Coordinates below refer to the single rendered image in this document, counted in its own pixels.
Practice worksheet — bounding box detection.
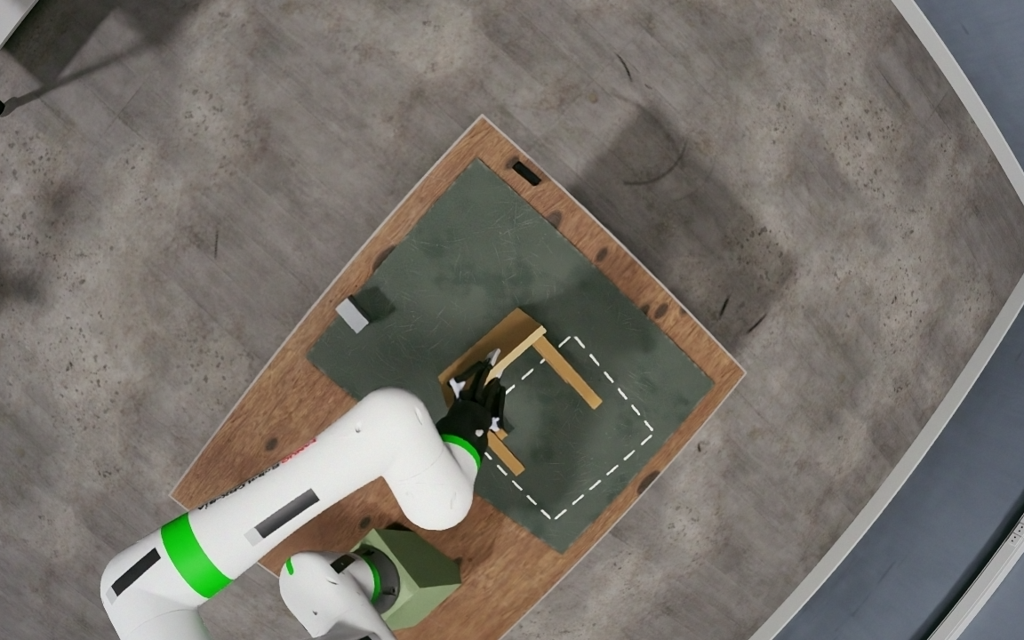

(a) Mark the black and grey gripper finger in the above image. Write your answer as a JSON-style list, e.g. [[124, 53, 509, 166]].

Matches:
[[482, 369, 506, 433], [447, 348, 500, 403]]

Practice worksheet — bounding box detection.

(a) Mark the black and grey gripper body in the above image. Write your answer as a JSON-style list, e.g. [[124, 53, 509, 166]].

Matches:
[[446, 389, 492, 434]]

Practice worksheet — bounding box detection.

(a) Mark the small wooden stool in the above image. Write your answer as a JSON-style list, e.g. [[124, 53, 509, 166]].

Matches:
[[438, 308, 603, 476]]

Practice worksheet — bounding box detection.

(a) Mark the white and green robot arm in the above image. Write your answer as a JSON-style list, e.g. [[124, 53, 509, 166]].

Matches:
[[100, 387, 488, 640]]

